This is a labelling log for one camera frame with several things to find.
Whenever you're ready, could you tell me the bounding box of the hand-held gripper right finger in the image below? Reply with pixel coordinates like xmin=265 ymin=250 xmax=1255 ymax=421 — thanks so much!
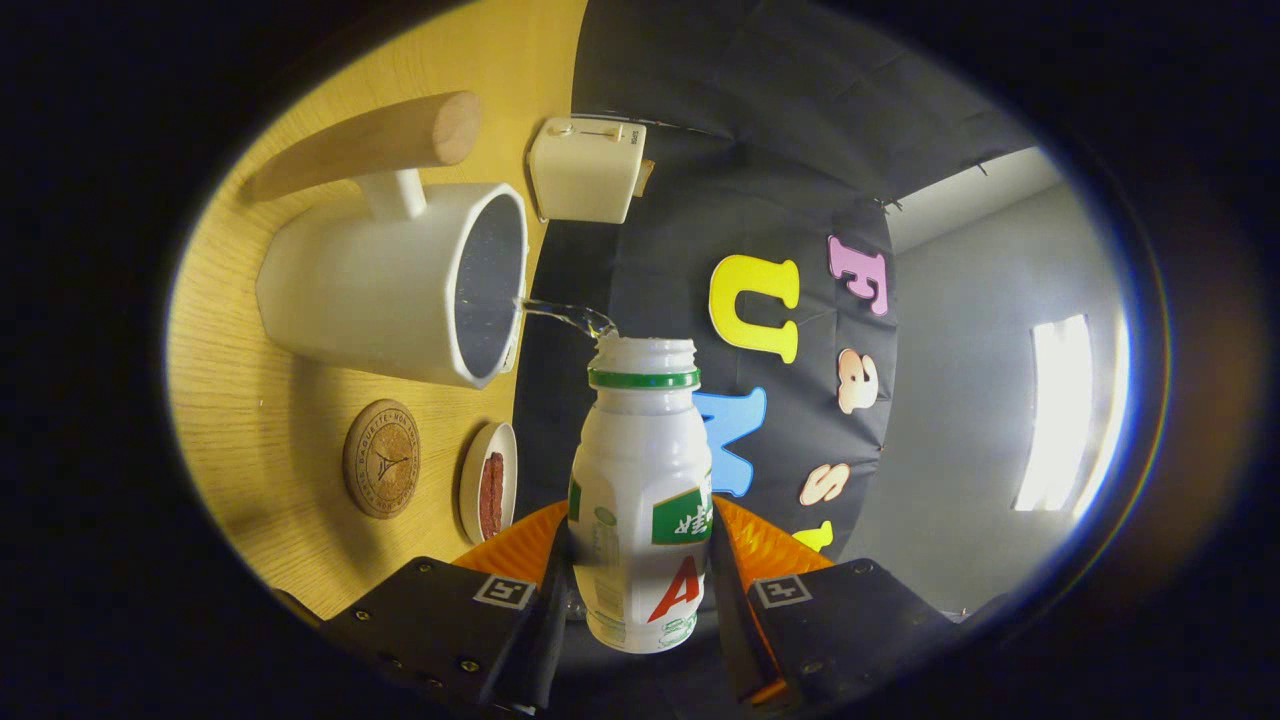
xmin=708 ymin=495 xmax=966 ymax=713

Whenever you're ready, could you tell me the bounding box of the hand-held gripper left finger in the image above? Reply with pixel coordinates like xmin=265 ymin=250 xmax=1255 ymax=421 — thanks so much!
xmin=320 ymin=500 xmax=573 ymax=716

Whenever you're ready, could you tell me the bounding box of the round cork coaster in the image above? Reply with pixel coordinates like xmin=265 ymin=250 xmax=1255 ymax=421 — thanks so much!
xmin=342 ymin=399 xmax=422 ymax=520

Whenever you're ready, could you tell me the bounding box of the white juice bottle green label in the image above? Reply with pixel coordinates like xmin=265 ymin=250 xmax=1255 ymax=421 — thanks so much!
xmin=567 ymin=335 xmax=715 ymax=655

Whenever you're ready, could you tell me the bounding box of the clear juice stream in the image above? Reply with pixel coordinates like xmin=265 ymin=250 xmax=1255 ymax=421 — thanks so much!
xmin=515 ymin=297 xmax=621 ymax=341

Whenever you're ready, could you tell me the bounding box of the white cup with wooden handle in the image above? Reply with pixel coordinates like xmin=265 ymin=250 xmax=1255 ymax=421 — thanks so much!
xmin=245 ymin=90 xmax=529 ymax=391

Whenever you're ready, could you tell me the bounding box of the reddish brown meat slice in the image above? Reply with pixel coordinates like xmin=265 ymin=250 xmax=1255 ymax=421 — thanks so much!
xmin=478 ymin=452 xmax=506 ymax=541

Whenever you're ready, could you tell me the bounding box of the white round plate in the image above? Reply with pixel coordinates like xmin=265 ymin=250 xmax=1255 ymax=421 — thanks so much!
xmin=458 ymin=421 xmax=519 ymax=546

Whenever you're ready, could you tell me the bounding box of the wooden table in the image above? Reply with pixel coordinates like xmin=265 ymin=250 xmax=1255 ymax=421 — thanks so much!
xmin=165 ymin=0 xmax=591 ymax=621

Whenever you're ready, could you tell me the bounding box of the black backdrop cloth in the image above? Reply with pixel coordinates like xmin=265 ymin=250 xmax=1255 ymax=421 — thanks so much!
xmin=510 ymin=0 xmax=1041 ymax=621

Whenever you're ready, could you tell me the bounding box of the cream toaster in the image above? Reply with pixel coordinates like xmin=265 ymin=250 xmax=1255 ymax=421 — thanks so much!
xmin=527 ymin=117 xmax=648 ymax=225

